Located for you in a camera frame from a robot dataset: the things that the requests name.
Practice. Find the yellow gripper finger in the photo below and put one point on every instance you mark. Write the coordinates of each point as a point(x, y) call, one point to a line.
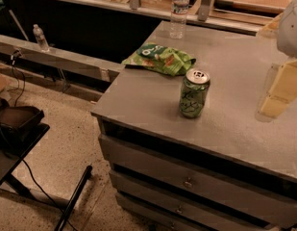
point(282, 91)

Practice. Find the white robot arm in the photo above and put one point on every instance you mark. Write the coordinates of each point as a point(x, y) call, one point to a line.
point(287, 31)

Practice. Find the green soda can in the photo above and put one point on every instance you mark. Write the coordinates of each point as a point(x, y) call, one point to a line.
point(194, 91)

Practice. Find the grey drawer cabinet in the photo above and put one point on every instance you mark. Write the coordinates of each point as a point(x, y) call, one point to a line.
point(231, 137)

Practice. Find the top grey drawer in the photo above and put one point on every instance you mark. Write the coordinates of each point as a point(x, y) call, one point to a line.
point(218, 192)

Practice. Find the grey drawer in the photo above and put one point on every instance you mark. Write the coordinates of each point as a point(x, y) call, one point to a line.
point(155, 214)
point(218, 192)
point(178, 206)

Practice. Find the clear water bottle on table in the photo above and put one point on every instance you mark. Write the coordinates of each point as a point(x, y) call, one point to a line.
point(179, 10)

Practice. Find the green chip bag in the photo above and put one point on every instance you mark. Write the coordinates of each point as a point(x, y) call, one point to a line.
point(161, 59)

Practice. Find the middle grey drawer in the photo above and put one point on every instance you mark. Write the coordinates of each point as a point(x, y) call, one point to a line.
point(178, 206)

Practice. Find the bottom grey drawer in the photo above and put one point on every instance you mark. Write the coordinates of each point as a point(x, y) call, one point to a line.
point(155, 214)

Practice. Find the grey metal ledge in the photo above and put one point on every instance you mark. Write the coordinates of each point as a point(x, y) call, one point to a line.
point(66, 60)

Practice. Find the small water bottle on ledge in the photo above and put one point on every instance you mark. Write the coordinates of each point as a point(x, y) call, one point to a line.
point(41, 39)

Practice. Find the black box on side table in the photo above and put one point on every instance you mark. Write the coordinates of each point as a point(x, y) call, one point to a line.
point(16, 123)

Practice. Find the grey metal rail frame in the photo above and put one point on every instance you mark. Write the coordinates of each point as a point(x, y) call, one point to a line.
point(200, 13)

